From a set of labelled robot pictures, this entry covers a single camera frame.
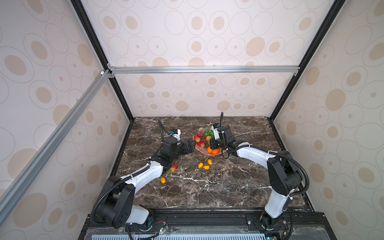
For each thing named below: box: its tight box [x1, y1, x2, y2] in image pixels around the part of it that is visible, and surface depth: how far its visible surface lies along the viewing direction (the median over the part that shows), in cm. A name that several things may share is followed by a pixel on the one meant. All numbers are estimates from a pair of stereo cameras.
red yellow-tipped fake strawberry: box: [193, 134, 201, 143], surface depth 101 cm
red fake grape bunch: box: [197, 130, 206, 143], surface depth 102 cm
